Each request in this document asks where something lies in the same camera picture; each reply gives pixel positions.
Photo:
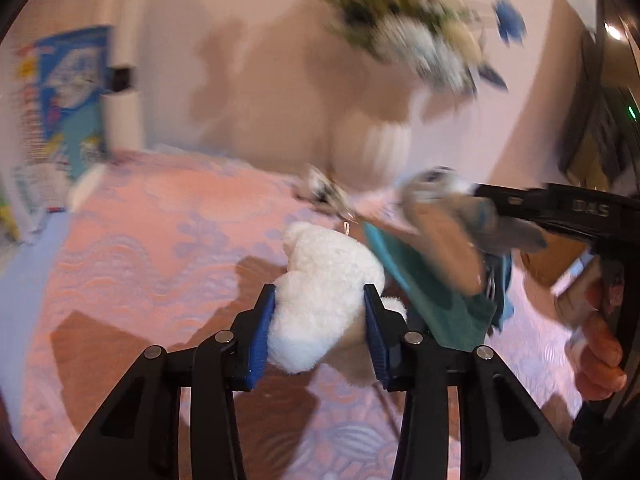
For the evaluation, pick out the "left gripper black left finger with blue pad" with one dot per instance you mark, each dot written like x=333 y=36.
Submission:
x=134 y=433

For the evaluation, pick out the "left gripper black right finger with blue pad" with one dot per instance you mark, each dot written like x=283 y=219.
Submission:
x=503 y=433

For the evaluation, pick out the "teal cloth pouch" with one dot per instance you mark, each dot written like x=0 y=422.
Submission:
x=456 y=321

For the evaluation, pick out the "white plush bear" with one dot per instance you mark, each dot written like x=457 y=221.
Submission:
x=319 y=315

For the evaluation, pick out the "white keychain charm with strap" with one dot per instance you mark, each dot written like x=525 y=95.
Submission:
x=325 y=195

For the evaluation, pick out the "grey plush elephant toy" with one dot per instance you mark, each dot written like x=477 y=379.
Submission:
x=455 y=228

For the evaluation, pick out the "right hand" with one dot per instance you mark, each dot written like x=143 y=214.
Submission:
x=598 y=373

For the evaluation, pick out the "pink patterned tablecloth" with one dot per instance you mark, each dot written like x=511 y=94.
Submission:
x=167 y=250

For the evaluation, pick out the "white ribbed vase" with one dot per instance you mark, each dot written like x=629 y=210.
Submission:
x=367 y=149

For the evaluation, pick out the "stack of books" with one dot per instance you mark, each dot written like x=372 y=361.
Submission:
x=32 y=193

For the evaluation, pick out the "artificial blue white flowers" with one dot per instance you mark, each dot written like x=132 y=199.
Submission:
x=442 y=42

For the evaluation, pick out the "white desk lamp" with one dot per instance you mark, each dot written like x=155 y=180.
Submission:
x=122 y=105

